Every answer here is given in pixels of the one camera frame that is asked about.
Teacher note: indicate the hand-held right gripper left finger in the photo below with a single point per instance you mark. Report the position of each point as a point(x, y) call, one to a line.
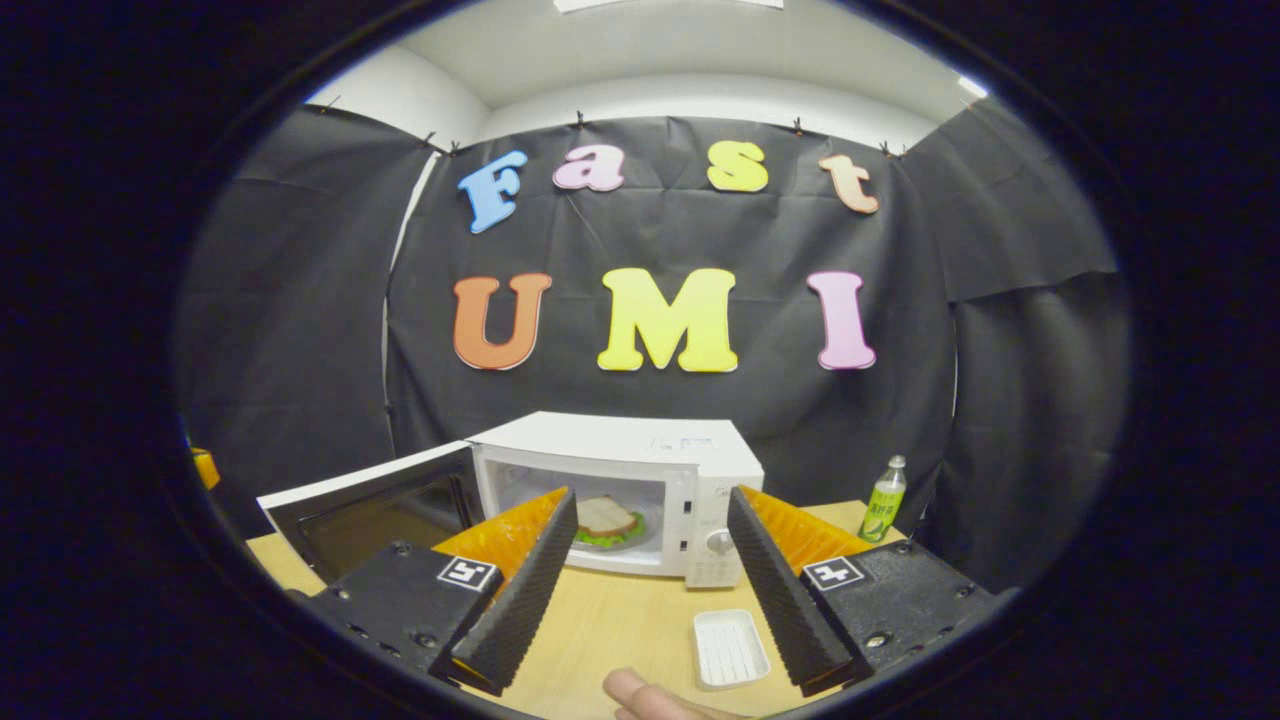
point(520, 600)

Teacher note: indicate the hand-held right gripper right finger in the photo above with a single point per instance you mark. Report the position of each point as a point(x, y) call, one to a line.
point(785, 600)

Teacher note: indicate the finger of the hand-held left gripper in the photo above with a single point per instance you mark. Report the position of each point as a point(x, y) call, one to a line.
point(205, 468)

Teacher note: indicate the sandwich with green lettuce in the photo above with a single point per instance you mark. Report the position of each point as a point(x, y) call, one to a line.
point(608, 520)

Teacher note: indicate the white microwave oven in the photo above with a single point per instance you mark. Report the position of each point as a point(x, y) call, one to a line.
point(640, 450)

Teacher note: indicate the white ribbed plastic tray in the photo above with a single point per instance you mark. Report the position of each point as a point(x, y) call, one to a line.
point(730, 648)

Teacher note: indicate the green drink bottle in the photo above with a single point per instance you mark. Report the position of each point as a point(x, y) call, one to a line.
point(883, 505)

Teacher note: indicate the black backdrop cloth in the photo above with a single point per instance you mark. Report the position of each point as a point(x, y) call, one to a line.
point(300, 330)

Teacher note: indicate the row of black cloth clips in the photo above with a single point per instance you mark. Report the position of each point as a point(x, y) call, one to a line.
point(578, 122)

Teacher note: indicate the small ceiling light panel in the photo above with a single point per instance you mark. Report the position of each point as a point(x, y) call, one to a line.
point(973, 87)

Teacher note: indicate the large ceiling light panel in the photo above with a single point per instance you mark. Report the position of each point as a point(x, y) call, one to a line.
point(660, 4)

